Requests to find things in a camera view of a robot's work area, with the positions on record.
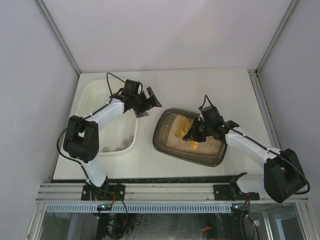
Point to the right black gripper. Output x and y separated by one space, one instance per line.
196 131

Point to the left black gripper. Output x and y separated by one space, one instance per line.
146 103

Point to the yellow litter scoop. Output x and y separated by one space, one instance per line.
182 129

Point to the dark brown litter box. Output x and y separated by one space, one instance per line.
209 153

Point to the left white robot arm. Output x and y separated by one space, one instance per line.
81 136

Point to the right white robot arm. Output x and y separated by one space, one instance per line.
282 175

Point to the white plastic tray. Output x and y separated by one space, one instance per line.
93 96

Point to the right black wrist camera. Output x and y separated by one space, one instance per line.
211 115

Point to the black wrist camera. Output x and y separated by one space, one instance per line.
211 115
132 88

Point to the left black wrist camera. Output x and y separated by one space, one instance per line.
132 88

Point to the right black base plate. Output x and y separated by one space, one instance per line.
223 192

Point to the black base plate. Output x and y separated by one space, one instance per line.
106 193
223 192

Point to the right aluminium side rail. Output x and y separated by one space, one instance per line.
265 109

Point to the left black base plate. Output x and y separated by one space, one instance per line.
106 193

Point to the aluminium front rail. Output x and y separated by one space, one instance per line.
137 193

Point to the left aluminium frame post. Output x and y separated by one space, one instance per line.
51 23

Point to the aluminium frame post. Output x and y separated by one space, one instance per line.
278 33
51 23

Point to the grey slotted cable duct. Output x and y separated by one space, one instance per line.
142 208

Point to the right aluminium frame post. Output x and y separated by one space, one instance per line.
278 33

